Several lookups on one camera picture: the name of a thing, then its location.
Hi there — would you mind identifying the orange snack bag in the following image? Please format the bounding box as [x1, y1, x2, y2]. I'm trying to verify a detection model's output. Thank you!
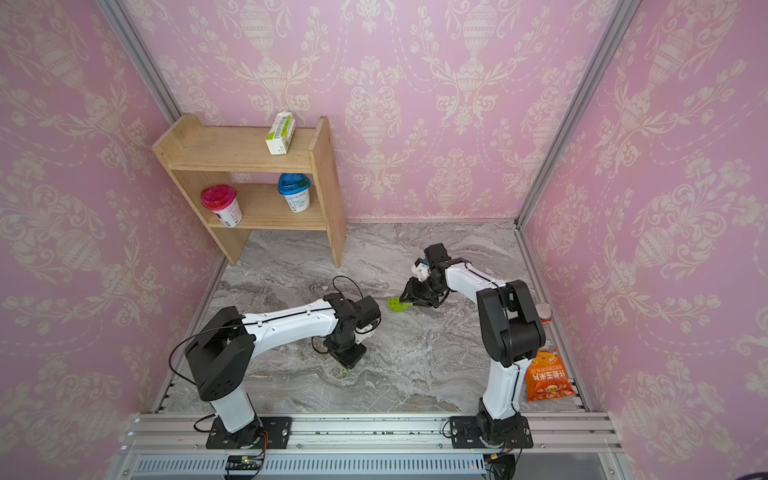
[525, 350, 576, 402]

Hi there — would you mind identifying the blue lid cup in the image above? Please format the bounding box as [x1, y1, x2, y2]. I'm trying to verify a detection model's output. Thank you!
[277, 173, 311, 213]

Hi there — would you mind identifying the small circuit board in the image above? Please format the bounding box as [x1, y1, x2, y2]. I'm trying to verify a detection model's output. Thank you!
[225, 455, 265, 474]

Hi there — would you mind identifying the wooden shelf unit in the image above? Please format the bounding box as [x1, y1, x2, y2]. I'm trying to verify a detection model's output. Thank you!
[152, 114, 346, 266]

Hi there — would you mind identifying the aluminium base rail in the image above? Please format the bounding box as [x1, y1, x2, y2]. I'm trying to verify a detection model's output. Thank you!
[107, 412, 632, 479]

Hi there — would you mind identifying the aluminium corner profile left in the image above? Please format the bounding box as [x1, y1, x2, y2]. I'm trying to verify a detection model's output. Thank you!
[96, 0, 182, 124]

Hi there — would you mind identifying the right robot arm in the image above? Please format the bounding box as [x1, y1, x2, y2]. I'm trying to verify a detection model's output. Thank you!
[399, 243, 546, 449]

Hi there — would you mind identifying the aluminium corner profile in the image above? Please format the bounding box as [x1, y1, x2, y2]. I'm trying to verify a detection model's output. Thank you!
[515, 0, 641, 231]
[96, 0, 182, 124]

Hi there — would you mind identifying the aluminium corner profile right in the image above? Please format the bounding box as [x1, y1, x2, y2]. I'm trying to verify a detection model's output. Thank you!
[515, 0, 641, 231]

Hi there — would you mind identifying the pink lid cup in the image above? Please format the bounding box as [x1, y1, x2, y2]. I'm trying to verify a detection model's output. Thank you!
[200, 184, 243, 228]

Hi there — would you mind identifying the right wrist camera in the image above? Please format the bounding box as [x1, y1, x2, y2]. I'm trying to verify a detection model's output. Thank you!
[411, 259, 430, 282]

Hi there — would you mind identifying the white green carton box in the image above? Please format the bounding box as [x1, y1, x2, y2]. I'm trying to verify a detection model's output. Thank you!
[265, 111, 296, 155]

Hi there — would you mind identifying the red cola can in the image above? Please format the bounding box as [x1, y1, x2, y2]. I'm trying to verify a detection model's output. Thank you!
[535, 302, 554, 324]

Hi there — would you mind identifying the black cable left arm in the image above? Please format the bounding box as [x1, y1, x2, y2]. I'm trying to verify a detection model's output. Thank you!
[308, 275, 383, 355]

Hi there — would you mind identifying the green lego brick base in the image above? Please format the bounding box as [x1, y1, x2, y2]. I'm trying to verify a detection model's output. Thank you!
[387, 297, 413, 313]

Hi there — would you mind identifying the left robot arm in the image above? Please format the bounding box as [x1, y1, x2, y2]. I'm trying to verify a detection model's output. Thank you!
[182, 293, 381, 451]

